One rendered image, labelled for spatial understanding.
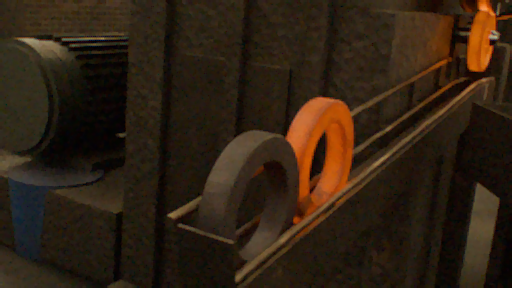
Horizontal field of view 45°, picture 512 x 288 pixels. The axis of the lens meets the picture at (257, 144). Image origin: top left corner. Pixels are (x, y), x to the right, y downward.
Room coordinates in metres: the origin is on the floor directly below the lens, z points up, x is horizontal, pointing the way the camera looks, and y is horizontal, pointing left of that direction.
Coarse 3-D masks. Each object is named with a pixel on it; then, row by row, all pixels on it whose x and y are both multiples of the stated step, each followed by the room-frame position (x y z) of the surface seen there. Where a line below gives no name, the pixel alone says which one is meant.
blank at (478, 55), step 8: (480, 16) 1.60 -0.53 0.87; (488, 16) 1.60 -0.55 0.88; (472, 24) 1.59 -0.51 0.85; (480, 24) 1.58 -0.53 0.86; (488, 24) 1.60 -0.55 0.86; (472, 32) 1.58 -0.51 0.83; (480, 32) 1.57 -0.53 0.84; (472, 40) 1.57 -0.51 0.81; (480, 40) 1.57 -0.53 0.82; (472, 48) 1.57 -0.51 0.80; (480, 48) 1.57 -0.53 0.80; (488, 48) 1.66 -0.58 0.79; (472, 56) 1.58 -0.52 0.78; (480, 56) 1.58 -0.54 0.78; (488, 56) 1.66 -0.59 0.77; (472, 64) 1.60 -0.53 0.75; (480, 64) 1.59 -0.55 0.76
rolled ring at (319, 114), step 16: (304, 112) 0.82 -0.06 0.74; (320, 112) 0.82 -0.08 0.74; (336, 112) 0.86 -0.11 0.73; (304, 128) 0.80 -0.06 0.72; (320, 128) 0.82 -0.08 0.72; (336, 128) 0.89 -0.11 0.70; (352, 128) 0.92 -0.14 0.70; (304, 144) 0.79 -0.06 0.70; (336, 144) 0.91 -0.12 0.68; (352, 144) 0.93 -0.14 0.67; (304, 160) 0.78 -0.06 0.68; (336, 160) 0.91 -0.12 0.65; (304, 176) 0.79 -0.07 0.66; (320, 176) 0.91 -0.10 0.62; (336, 176) 0.90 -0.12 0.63; (304, 192) 0.79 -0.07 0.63; (320, 192) 0.89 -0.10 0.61; (304, 208) 0.80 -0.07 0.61
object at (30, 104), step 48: (0, 48) 1.97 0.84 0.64; (48, 48) 1.97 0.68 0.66; (96, 48) 2.14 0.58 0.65; (0, 96) 1.98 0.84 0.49; (48, 96) 1.87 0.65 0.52; (96, 96) 2.01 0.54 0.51; (0, 144) 2.25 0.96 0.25; (48, 144) 1.90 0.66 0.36; (96, 144) 2.23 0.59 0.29; (0, 192) 1.91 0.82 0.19; (48, 192) 1.80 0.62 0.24; (96, 192) 1.81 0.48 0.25; (0, 240) 1.91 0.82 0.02; (48, 240) 1.80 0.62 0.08; (96, 240) 1.70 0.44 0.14
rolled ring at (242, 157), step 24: (240, 144) 0.67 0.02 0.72; (264, 144) 0.68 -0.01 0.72; (288, 144) 0.73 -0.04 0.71; (216, 168) 0.65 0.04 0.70; (240, 168) 0.64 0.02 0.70; (288, 168) 0.74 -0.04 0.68; (216, 192) 0.63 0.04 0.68; (240, 192) 0.64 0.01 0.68; (288, 192) 0.75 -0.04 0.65; (216, 216) 0.62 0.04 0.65; (264, 216) 0.75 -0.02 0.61; (288, 216) 0.75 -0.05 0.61; (264, 240) 0.73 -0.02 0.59; (240, 264) 0.65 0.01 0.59
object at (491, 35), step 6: (456, 30) 1.65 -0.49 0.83; (462, 30) 1.65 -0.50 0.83; (468, 30) 1.64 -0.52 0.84; (492, 30) 1.62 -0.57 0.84; (456, 36) 1.65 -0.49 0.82; (462, 36) 1.64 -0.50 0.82; (468, 36) 1.63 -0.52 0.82; (486, 36) 1.61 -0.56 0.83; (492, 36) 1.61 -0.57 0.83; (498, 36) 1.61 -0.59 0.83; (456, 42) 1.66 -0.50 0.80; (462, 42) 1.65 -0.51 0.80; (486, 42) 1.61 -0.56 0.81; (492, 42) 1.61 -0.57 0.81; (498, 42) 1.62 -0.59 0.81
